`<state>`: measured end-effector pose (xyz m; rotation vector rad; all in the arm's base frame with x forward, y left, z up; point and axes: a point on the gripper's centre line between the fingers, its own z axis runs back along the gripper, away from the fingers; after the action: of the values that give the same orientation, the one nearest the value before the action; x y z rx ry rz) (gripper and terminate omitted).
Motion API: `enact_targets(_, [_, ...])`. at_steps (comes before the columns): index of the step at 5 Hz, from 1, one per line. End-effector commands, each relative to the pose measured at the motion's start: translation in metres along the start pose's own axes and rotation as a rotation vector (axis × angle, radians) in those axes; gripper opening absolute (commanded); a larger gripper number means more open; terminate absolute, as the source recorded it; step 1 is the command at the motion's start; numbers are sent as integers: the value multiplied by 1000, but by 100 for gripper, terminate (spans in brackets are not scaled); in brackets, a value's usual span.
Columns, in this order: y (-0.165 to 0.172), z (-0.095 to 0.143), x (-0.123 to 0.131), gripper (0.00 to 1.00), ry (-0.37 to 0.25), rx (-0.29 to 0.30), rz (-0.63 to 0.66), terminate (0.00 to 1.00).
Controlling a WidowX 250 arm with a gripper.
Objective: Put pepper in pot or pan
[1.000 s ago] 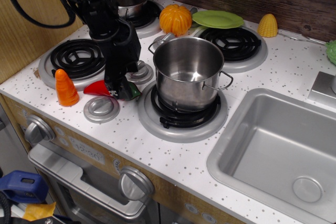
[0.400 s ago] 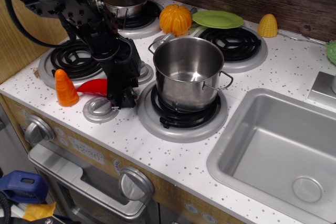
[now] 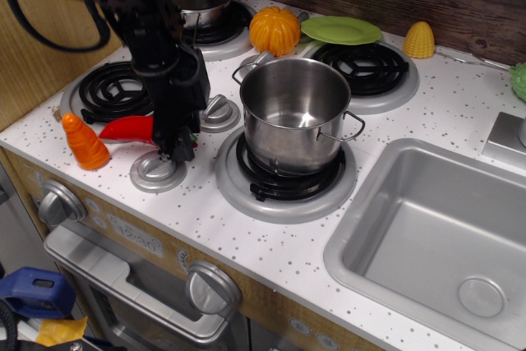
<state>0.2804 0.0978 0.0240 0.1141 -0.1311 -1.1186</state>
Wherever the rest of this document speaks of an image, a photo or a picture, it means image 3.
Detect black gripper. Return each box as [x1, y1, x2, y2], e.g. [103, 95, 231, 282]
[143, 46, 210, 162]

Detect yellow cloth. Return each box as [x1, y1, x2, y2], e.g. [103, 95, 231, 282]
[35, 317, 88, 347]

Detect left oven knob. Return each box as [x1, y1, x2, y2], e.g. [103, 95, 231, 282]
[38, 180, 87, 226]

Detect black cable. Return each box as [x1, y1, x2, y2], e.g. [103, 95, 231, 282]
[0, 0, 112, 54]

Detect blue clamp tool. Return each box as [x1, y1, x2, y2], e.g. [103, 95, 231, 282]
[1, 267, 76, 319]

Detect oven knob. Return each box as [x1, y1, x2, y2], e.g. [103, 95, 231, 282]
[185, 260, 242, 318]
[38, 180, 87, 226]

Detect black burner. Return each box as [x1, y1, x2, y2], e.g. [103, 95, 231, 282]
[59, 61, 153, 133]
[215, 127, 357, 224]
[305, 41, 420, 115]
[183, 1, 256, 62]

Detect hidden grey stove knob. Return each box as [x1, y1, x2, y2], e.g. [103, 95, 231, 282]
[238, 51, 275, 79]

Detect grey toy sink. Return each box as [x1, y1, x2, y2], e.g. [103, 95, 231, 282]
[324, 139, 525, 350]

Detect red toy chili pepper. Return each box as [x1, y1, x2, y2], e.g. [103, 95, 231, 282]
[98, 116, 178, 151]

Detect front right black burner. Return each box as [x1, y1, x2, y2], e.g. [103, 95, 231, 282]
[215, 127, 357, 224]

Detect large steel pot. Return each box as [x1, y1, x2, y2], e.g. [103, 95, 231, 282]
[232, 58, 351, 177]

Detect yellow toy corn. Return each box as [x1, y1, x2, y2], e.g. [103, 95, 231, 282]
[402, 21, 435, 59]

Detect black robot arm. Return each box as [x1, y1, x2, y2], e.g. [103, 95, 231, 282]
[82, 0, 210, 162]

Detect right oven knob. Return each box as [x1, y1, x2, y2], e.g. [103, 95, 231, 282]
[185, 260, 242, 318]

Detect green plastic plate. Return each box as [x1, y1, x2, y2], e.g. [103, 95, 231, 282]
[301, 16, 382, 45]

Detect green toy vegetable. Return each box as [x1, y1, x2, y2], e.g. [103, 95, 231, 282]
[509, 62, 526, 102]

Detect lower grey stove knob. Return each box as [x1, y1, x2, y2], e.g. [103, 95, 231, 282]
[130, 151, 187, 193]

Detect grey oven door handle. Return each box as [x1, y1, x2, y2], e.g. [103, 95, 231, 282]
[44, 226, 237, 350]

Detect back left black burner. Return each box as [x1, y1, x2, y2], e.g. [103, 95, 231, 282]
[183, 1, 256, 62]

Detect orange toy carrot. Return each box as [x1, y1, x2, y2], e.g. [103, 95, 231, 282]
[62, 113, 110, 170]

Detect back right black burner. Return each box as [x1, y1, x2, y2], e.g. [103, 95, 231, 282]
[305, 41, 420, 115]

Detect upper grey stove knob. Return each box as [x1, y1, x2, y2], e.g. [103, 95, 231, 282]
[200, 95, 241, 133]

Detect front left black burner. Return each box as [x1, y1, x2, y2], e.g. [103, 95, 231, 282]
[59, 61, 153, 133]

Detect grey faucet base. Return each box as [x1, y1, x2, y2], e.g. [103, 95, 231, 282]
[482, 112, 525, 169]

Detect orange toy pumpkin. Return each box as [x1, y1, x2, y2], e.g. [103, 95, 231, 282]
[249, 7, 301, 58]

